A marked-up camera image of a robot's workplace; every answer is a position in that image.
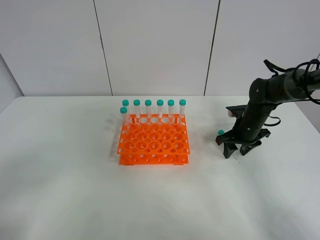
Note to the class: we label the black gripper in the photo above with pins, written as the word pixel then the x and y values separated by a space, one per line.
pixel 245 131

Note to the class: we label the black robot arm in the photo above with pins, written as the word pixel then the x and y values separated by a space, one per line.
pixel 264 97

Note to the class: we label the orange plastic test tube rack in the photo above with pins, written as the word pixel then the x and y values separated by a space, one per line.
pixel 154 141

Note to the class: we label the test tube second row left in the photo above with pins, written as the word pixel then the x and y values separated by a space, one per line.
pixel 124 117

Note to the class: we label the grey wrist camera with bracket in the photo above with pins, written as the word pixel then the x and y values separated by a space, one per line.
pixel 236 111

